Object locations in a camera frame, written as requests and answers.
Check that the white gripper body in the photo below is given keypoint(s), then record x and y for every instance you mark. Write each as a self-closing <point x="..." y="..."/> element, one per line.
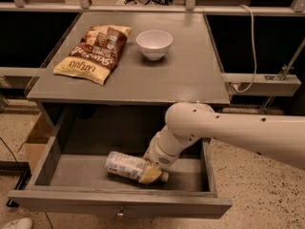
<point x="157" y="156"/>

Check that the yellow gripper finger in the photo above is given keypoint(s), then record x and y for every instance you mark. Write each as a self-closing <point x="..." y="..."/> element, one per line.
<point x="150" y="174"/>

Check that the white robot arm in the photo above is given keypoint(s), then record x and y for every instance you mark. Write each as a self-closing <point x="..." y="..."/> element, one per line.
<point x="278" y="137"/>

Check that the grey open top drawer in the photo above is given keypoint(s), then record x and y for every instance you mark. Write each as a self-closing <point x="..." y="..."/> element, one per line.
<point x="70" y="176"/>

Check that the grey cabinet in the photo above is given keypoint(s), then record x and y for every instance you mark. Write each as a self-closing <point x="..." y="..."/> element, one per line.
<point x="189" y="72"/>

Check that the white bowl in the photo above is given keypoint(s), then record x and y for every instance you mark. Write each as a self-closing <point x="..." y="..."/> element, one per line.
<point x="154" y="44"/>

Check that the brown yellow chip bag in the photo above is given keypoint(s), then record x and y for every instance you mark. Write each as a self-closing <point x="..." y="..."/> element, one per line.
<point x="96" y="55"/>

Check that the cardboard box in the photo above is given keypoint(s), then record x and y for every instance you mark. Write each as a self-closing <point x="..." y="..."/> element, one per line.
<point x="36" y="141"/>

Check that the white shoe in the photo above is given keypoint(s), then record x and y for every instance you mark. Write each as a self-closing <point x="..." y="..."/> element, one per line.
<point x="23" y="223"/>

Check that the metal railing frame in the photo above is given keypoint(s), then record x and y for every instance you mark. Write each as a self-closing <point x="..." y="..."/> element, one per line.
<point x="143" y="4"/>

